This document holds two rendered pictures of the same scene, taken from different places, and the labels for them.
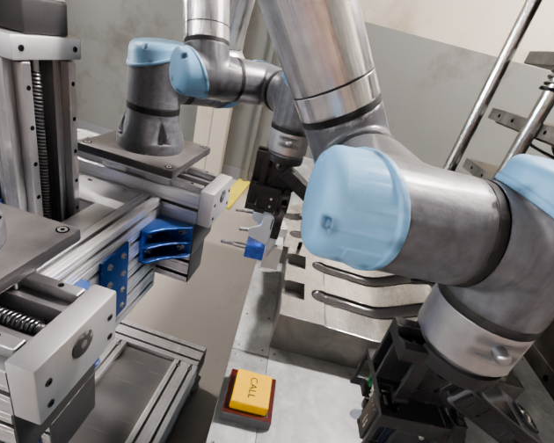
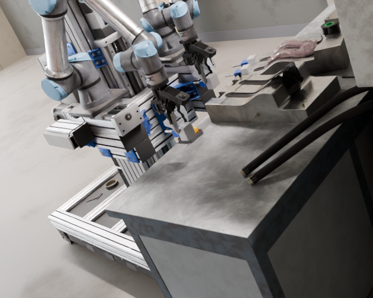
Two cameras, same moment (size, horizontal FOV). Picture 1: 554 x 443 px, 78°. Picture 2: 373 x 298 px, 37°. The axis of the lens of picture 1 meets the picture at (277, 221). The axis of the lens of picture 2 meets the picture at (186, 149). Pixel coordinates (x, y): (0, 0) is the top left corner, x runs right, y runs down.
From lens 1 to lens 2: 2.02 m
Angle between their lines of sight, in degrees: 47
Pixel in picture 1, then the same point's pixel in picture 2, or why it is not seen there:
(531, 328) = (147, 72)
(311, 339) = (220, 113)
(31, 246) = (116, 96)
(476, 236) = (128, 61)
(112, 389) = not seen: hidden behind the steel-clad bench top
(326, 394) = (222, 132)
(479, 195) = (128, 54)
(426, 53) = not seen: outside the picture
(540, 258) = (137, 61)
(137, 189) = (170, 72)
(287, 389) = (207, 132)
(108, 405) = not seen: hidden behind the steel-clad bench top
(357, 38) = (126, 27)
